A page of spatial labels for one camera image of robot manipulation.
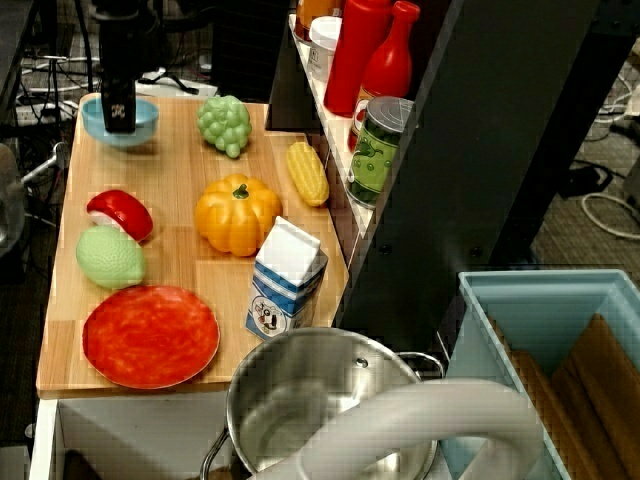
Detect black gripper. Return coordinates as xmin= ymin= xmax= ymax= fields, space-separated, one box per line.
xmin=95 ymin=12 xmax=160 ymax=135

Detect light blue bowl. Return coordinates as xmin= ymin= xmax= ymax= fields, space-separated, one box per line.
xmin=80 ymin=96 xmax=161 ymax=149

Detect wooden cutting board counter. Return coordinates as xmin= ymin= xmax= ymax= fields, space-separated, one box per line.
xmin=35 ymin=92 xmax=351 ymax=400

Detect white power strip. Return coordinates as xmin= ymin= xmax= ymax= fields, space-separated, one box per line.
xmin=13 ymin=101 xmax=82 ymax=127

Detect silver metal clamp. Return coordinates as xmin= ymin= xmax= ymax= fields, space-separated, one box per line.
xmin=21 ymin=141 xmax=69 ymax=185

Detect red apple slice toy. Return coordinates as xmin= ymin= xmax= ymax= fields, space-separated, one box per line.
xmin=85 ymin=189 xmax=155 ymax=243

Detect green toy grapes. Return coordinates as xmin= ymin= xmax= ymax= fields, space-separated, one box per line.
xmin=195 ymin=94 xmax=253 ymax=159

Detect green toy lemon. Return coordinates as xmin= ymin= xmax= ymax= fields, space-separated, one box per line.
xmin=75 ymin=224 xmax=148 ymax=291

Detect yellow toy pumpkin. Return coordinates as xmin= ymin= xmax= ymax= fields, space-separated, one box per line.
xmin=193 ymin=173 xmax=284 ymax=258

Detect yellow toy corn cob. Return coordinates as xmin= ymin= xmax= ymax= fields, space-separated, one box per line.
xmin=285 ymin=141 xmax=331 ymax=208

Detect white lidded jar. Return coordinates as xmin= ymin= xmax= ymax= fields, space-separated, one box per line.
xmin=307 ymin=15 xmax=344 ymax=83

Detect orange jam jar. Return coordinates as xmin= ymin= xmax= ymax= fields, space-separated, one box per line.
xmin=293 ymin=0 xmax=347 ymax=44

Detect white toy kitchen shelf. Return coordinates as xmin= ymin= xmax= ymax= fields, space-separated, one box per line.
xmin=287 ymin=13 xmax=377 ymax=242

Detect red orange plate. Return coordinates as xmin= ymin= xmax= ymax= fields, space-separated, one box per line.
xmin=81 ymin=285 xmax=222 ymax=391

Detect blue white milk carton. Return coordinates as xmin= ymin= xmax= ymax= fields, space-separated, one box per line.
xmin=244 ymin=215 xmax=330 ymax=342

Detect red ketchup squeeze bottle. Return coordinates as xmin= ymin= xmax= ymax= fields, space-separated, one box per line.
xmin=322 ymin=0 xmax=394 ymax=119

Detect green peas toy can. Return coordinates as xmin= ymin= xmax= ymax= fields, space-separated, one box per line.
xmin=345 ymin=95 xmax=416 ymax=210

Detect red strawberry sauce bottle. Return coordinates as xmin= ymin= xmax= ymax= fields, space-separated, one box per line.
xmin=346 ymin=0 xmax=422 ymax=154

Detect white toy sink counter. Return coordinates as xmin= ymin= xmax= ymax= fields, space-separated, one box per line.
xmin=27 ymin=388 xmax=311 ymax=480

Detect stainless steel pot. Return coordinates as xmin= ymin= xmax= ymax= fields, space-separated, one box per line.
xmin=199 ymin=326 xmax=447 ymax=480

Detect light blue plastic bin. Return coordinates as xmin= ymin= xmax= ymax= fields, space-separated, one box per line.
xmin=441 ymin=269 xmax=640 ymax=480

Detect white toy faucet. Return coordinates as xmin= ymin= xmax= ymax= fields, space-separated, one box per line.
xmin=293 ymin=377 xmax=545 ymax=480

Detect black table leg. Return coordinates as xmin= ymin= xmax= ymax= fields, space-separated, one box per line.
xmin=487 ymin=0 xmax=640 ymax=267

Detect dark grey upright post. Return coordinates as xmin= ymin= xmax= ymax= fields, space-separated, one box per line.
xmin=331 ymin=0 xmax=602 ymax=354

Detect white floor cable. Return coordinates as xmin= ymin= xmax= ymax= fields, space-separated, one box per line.
xmin=580 ymin=191 xmax=640 ymax=242

